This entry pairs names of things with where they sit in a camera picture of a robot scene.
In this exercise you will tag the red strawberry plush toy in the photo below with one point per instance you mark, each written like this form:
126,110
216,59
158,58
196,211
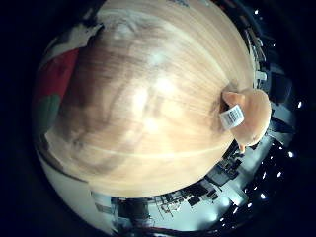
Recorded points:
52,89

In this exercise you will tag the orange plush toy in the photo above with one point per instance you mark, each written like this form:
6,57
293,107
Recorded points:
252,113

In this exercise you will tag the grey fabric container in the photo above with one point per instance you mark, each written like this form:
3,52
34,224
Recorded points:
74,39

